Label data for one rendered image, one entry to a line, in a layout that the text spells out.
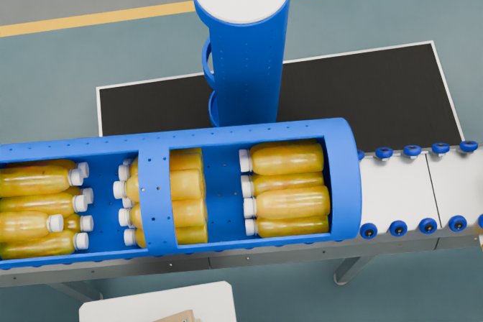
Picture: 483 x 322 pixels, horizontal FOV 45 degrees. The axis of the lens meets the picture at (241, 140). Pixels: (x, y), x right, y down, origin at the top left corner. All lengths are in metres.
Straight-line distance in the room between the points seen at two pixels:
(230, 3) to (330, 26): 1.28
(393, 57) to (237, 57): 1.05
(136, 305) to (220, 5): 0.84
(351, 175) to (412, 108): 1.36
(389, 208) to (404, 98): 1.09
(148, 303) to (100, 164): 0.41
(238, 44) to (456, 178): 0.71
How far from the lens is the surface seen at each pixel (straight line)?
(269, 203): 1.33
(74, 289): 2.10
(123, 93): 2.59
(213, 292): 1.27
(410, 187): 1.61
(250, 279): 2.44
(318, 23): 2.91
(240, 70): 1.88
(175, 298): 1.28
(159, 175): 1.26
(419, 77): 2.67
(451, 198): 1.64
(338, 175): 1.26
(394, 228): 1.53
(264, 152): 1.37
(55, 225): 1.40
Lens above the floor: 2.41
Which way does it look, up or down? 68 degrees down
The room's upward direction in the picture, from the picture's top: 1 degrees counter-clockwise
